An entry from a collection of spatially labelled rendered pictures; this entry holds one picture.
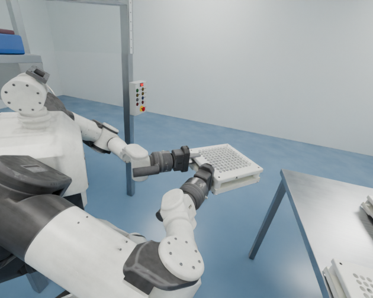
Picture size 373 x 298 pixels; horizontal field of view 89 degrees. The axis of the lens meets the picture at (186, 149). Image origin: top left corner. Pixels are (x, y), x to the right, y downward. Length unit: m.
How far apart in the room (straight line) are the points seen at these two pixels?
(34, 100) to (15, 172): 0.19
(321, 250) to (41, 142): 0.94
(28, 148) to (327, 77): 4.32
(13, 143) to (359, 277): 0.94
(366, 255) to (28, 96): 1.15
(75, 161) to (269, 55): 3.91
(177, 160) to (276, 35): 3.61
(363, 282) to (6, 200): 0.86
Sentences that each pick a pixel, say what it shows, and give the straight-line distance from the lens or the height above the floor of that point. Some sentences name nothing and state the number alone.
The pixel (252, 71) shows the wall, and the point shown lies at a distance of 4.12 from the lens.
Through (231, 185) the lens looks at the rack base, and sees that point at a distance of 0.78.
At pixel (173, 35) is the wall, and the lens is 4.31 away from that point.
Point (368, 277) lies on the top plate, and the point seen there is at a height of 0.92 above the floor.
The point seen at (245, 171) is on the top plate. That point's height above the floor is 1.03.
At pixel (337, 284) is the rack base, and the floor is 0.87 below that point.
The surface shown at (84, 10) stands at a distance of 1.30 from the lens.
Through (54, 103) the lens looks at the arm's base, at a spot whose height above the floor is 1.23.
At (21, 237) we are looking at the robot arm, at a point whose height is 1.20.
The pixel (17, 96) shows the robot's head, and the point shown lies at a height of 1.32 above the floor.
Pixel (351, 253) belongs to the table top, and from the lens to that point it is 1.00.
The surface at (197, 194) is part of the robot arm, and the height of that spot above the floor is 1.05.
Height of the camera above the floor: 1.44
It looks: 28 degrees down
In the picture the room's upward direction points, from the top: 8 degrees clockwise
